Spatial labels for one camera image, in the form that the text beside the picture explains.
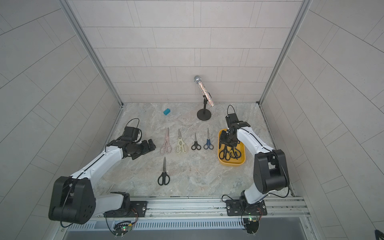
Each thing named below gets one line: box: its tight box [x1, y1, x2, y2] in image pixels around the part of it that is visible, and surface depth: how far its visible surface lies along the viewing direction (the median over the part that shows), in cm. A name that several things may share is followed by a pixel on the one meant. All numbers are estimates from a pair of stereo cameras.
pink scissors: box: [160, 127, 172, 155], surface depth 95 cm
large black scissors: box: [157, 156, 171, 186], surface depth 82 cm
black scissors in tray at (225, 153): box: [219, 144, 231, 161], surface depth 91 cm
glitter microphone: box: [193, 75, 215, 107], surface depth 96 cm
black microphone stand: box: [197, 94, 212, 121], surface depth 111 cm
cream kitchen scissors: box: [175, 128, 189, 155], surface depth 94 cm
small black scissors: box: [191, 132, 202, 151], surface depth 95 cm
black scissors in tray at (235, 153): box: [229, 146, 242, 160], surface depth 91 cm
